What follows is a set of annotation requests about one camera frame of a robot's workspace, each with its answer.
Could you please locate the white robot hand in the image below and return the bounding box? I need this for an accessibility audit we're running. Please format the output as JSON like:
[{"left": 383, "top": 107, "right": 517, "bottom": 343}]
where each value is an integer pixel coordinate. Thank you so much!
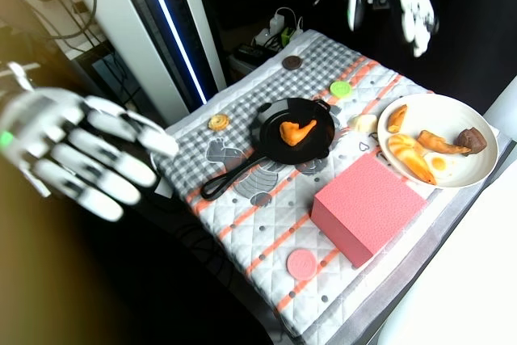
[
  {"left": 346, "top": 0, "right": 440, "bottom": 58},
  {"left": 0, "top": 90, "right": 179, "bottom": 223}
]

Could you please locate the orange toy chicken drumstick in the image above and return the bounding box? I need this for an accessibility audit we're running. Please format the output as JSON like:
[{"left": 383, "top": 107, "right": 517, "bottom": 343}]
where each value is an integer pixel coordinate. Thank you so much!
[{"left": 279, "top": 119, "right": 318, "bottom": 147}]

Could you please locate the black cast iron skillet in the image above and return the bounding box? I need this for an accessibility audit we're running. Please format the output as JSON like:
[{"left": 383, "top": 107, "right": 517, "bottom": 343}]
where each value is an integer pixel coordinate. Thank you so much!
[{"left": 200, "top": 97, "right": 337, "bottom": 201}]

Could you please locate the pink foam block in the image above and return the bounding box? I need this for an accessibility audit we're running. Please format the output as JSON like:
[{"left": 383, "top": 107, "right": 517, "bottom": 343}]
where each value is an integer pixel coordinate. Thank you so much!
[{"left": 310, "top": 154, "right": 428, "bottom": 269}]

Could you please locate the green round token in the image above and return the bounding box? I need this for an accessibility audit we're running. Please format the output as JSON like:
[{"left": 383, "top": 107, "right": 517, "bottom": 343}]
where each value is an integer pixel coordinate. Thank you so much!
[{"left": 329, "top": 80, "right": 353, "bottom": 99}]

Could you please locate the white round plate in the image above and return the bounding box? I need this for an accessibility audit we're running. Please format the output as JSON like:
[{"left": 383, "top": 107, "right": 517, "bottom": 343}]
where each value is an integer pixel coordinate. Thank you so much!
[{"left": 376, "top": 93, "right": 499, "bottom": 190}]

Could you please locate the white column with blue light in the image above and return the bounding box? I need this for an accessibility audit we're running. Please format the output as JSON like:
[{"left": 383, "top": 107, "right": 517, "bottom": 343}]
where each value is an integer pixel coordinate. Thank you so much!
[{"left": 54, "top": 0, "right": 227, "bottom": 128}]

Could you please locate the orange toy fried dumpling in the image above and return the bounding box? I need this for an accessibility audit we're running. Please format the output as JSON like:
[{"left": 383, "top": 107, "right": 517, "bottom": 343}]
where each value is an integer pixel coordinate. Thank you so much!
[{"left": 386, "top": 103, "right": 409, "bottom": 134}]

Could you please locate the white toy garlic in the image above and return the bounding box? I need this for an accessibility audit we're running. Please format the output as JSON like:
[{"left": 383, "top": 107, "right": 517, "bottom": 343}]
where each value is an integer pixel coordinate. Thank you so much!
[{"left": 347, "top": 113, "right": 379, "bottom": 134}]

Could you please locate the long brown toy fried piece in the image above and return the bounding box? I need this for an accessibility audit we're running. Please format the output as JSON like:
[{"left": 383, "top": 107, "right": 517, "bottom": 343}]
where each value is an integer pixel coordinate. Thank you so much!
[{"left": 417, "top": 129, "right": 473, "bottom": 156}]

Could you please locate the dark brown toy meat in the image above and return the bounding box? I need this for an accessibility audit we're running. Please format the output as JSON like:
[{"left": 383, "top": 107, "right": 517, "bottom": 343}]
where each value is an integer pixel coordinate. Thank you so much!
[{"left": 454, "top": 127, "right": 488, "bottom": 153}]

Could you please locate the white power strip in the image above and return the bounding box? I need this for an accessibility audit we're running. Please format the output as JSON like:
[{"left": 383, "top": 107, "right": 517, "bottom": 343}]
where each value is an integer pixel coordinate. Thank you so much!
[{"left": 254, "top": 28, "right": 284, "bottom": 45}]

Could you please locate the orange striped toy prawn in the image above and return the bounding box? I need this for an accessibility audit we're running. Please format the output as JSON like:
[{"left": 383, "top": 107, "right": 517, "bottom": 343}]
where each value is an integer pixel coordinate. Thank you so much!
[{"left": 387, "top": 133, "right": 438, "bottom": 187}]

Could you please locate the toy fried egg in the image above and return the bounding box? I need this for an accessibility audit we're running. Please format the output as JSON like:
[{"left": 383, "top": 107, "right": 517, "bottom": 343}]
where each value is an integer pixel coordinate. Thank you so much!
[{"left": 422, "top": 151, "right": 457, "bottom": 179}]

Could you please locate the black power strip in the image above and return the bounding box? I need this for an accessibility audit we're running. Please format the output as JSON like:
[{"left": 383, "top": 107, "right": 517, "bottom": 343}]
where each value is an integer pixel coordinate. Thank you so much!
[{"left": 233, "top": 43, "right": 270, "bottom": 64}]

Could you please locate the yellow swirl toy cookie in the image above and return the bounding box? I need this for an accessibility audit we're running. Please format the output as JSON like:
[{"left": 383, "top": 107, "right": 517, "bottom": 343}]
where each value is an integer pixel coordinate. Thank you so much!
[{"left": 208, "top": 113, "right": 231, "bottom": 133}]

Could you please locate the grey quilt with printed bear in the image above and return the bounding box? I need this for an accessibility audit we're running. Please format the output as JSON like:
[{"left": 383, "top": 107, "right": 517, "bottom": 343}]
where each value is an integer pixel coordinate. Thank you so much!
[{"left": 155, "top": 28, "right": 502, "bottom": 336}]

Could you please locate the pink round token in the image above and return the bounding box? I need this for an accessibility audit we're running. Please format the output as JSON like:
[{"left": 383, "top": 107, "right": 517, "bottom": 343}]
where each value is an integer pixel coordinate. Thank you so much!
[{"left": 286, "top": 249, "right": 320, "bottom": 282}]

